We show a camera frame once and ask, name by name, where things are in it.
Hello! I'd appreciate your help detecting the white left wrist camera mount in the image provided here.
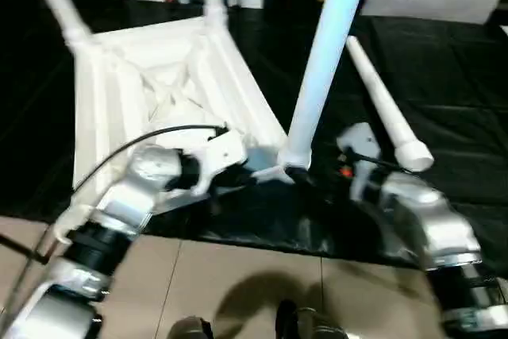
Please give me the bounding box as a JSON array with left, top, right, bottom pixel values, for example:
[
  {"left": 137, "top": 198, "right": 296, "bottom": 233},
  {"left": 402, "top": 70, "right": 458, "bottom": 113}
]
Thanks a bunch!
[{"left": 193, "top": 130, "right": 250, "bottom": 198}]

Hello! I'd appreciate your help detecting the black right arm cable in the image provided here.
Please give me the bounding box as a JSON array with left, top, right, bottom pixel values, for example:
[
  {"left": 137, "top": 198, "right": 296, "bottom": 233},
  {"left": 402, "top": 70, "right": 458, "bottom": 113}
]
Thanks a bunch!
[{"left": 352, "top": 149, "right": 402, "bottom": 170}]

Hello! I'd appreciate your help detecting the white plastic table top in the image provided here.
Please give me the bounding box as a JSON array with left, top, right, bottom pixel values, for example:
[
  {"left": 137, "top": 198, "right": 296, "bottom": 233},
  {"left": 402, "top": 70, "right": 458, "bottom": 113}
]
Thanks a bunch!
[{"left": 52, "top": 15, "right": 299, "bottom": 245}]

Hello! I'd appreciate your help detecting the black mat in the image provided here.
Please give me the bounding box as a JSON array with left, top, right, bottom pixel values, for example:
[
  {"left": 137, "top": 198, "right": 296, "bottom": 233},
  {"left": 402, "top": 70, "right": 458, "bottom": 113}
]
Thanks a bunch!
[{"left": 0, "top": 0, "right": 508, "bottom": 268}]

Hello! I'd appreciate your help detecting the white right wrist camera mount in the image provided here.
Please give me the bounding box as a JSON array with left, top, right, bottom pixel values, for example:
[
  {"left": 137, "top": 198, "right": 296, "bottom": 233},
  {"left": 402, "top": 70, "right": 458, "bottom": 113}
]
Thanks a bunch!
[{"left": 335, "top": 122, "right": 383, "bottom": 202}]

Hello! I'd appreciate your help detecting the black metal stand pole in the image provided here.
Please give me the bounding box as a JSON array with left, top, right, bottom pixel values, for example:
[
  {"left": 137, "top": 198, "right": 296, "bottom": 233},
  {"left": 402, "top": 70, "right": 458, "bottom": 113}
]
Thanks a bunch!
[{"left": 0, "top": 233, "right": 49, "bottom": 268}]

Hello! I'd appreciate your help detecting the dark left robot leg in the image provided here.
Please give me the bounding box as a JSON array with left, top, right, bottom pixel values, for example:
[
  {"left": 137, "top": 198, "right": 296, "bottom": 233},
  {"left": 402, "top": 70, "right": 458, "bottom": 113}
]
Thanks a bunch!
[{"left": 170, "top": 316, "right": 214, "bottom": 339}]

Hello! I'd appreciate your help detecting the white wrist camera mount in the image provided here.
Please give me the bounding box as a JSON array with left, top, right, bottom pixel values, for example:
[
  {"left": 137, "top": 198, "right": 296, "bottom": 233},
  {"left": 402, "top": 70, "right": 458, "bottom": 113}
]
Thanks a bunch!
[
  {"left": 335, "top": 122, "right": 383, "bottom": 202},
  {"left": 193, "top": 130, "right": 250, "bottom": 198}
]

